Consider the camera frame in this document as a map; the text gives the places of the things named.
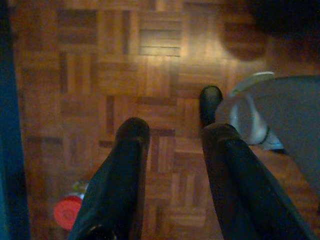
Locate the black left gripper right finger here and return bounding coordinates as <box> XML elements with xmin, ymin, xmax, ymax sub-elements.
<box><xmin>201</xmin><ymin>122</ymin><xmax>319</xmax><ymax>240</ymax></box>

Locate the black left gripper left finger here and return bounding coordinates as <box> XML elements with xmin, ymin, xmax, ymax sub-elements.
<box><xmin>68</xmin><ymin>116</ymin><xmax>151</xmax><ymax>240</ymax></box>

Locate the bottle with red cap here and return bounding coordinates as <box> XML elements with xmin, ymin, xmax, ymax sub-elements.
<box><xmin>53</xmin><ymin>181</ymin><xmax>89</xmax><ymax>231</ymax></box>

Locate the black robot left foot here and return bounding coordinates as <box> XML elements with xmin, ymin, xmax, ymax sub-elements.
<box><xmin>199</xmin><ymin>85</ymin><xmax>223</xmax><ymax>127</ymax></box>

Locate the grey robot left leg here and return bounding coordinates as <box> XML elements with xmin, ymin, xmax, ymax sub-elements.
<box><xmin>224</xmin><ymin>71</ymin><xmax>320</xmax><ymax>198</ymax></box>

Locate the dark blue furniture panel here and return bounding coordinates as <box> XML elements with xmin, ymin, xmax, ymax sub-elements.
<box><xmin>0</xmin><ymin>0</ymin><xmax>31</xmax><ymax>240</ymax></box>

